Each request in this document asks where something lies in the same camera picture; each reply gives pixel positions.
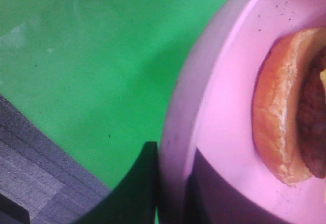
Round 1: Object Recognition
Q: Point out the pink round plate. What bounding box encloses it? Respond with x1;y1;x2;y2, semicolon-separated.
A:
158;0;325;223

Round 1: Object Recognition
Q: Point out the burger with lettuce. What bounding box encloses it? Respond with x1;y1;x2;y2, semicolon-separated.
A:
252;27;325;187

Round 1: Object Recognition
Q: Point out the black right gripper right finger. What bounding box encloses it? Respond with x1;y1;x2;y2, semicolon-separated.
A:
183;150;283;223

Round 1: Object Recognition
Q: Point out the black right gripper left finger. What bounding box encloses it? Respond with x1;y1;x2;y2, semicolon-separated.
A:
75;142;158;223

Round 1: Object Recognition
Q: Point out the clear tape patch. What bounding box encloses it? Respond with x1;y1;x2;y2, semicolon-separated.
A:
1;0;81;64

